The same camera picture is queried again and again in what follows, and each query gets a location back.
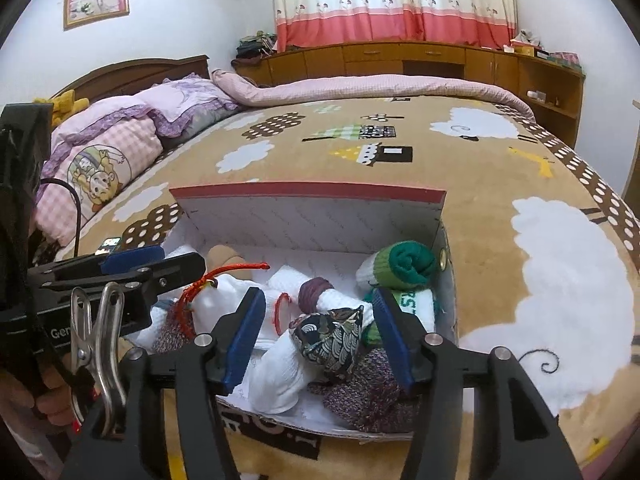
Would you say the metal spring clip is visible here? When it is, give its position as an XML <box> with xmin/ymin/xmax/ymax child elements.
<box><xmin>70</xmin><ymin>282</ymin><xmax>128</xmax><ymax>436</ymax></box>

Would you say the yellow knitted cloth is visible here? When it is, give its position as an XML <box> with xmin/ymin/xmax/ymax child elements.
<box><xmin>35</xmin><ymin>89</ymin><xmax>91</xmax><ymax>126</ymax></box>

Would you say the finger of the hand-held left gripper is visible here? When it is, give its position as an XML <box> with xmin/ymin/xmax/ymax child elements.
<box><xmin>37</xmin><ymin>251</ymin><xmax>207</xmax><ymax>306</ymax></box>
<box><xmin>27</xmin><ymin>245</ymin><xmax>166</xmax><ymax>283</ymax></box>

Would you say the person's left hand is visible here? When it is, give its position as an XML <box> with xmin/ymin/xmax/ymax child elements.
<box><xmin>20</xmin><ymin>350</ymin><xmax>93</xmax><ymax>433</ymax></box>

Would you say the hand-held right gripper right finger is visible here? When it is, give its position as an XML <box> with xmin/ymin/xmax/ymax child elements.
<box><xmin>371</xmin><ymin>287</ymin><xmax>583</xmax><ymax>480</ymax></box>

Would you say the pile of folded clothes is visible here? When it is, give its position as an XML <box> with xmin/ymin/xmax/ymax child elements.
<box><xmin>236</xmin><ymin>31</ymin><xmax>278</xmax><ymax>61</ymax></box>

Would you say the tan sheep printed blanket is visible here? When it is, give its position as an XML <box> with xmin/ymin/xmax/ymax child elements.
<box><xmin>52</xmin><ymin>76</ymin><xmax>640</xmax><ymax>480</ymax></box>

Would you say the purple frilled pillow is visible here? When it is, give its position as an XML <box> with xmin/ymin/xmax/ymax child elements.
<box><xmin>135</xmin><ymin>74</ymin><xmax>241</xmax><ymax>141</ymax></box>

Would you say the white mesh sock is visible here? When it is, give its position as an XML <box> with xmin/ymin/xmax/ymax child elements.
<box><xmin>197</xmin><ymin>272</ymin><xmax>273</xmax><ymax>336</ymax></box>

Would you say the checked cloth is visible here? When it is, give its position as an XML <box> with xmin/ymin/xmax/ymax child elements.
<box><xmin>545</xmin><ymin>50</ymin><xmax>583</xmax><ymax>67</ymax></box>

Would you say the red cardboard shoebox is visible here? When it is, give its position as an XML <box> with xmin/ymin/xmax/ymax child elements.
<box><xmin>169</xmin><ymin>183</ymin><xmax>461</xmax><ymax>446</ymax></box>

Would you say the white socks red tie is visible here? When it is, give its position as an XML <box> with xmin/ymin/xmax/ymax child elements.
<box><xmin>176</xmin><ymin>261</ymin><xmax>271</xmax><ymax>338</ymax></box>

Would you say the long wooden cabinet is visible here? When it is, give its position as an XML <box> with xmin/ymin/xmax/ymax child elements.
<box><xmin>231</xmin><ymin>41</ymin><xmax>586</xmax><ymax>151</ymax></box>

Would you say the tissue box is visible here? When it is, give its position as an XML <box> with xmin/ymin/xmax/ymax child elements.
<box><xmin>502</xmin><ymin>27</ymin><xmax>543</xmax><ymax>57</ymax></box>

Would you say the beige sock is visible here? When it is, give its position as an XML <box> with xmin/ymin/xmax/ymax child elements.
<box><xmin>207</xmin><ymin>245</ymin><xmax>251</xmax><ymax>276</ymax></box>

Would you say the thin black cable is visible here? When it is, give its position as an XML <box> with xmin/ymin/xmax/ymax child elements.
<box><xmin>41</xmin><ymin>177</ymin><xmax>83</xmax><ymax>261</ymax></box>

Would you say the white sock green band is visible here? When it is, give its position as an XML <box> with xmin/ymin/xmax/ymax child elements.
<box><xmin>356</xmin><ymin>241</ymin><xmax>438</xmax><ymax>291</ymax></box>
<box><xmin>362</xmin><ymin>287</ymin><xmax>441</xmax><ymax>346</ymax></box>

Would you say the light wooden shelf unit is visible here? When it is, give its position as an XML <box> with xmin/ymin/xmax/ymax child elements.
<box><xmin>622</xmin><ymin>130</ymin><xmax>640</xmax><ymax>196</ymax></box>

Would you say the purple knitted sock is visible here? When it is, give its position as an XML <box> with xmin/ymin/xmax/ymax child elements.
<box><xmin>307</xmin><ymin>347</ymin><xmax>421</xmax><ymax>433</ymax></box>

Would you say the maroon knitted sock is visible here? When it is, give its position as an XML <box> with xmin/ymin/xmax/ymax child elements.
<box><xmin>151</xmin><ymin>305</ymin><xmax>193</xmax><ymax>353</ymax></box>

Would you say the dark patterned sock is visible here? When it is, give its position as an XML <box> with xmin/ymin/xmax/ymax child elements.
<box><xmin>291</xmin><ymin>305</ymin><xmax>366</xmax><ymax>380</ymax></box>

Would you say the pink checked cartoon pillow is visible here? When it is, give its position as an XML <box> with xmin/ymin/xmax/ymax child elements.
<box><xmin>35</xmin><ymin>117</ymin><xmax>163</xmax><ymax>246</ymax></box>

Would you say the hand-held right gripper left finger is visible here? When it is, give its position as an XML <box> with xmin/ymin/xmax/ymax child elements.
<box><xmin>65</xmin><ymin>287</ymin><xmax>267</xmax><ymax>480</ymax></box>

